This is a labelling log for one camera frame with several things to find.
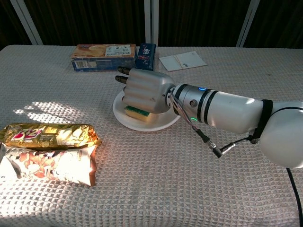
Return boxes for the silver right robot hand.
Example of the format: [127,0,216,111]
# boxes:
[115,66,176,114]

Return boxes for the yellow green sponge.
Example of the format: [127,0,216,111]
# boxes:
[124,105,151,123]

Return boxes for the white plastic plate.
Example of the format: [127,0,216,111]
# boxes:
[113,90,181,131]

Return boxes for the dark blue small box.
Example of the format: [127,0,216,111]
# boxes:
[134,43,157,71]

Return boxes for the white paper card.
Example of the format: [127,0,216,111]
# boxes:
[159,51,208,72]

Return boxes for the orange blue cracker box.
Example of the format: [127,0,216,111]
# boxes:
[70,44,137,72]

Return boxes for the beige waffle tablecloth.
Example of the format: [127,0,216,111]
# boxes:
[0,44,303,227]

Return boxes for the gold biscuit packet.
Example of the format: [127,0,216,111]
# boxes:
[0,122,103,150]

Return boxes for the white brown snack bag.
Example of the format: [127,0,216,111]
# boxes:
[0,143,98,187]

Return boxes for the white frame post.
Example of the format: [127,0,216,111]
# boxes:
[144,0,159,47]
[236,0,260,47]
[9,0,44,45]

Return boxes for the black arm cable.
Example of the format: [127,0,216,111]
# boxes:
[169,93,303,224]

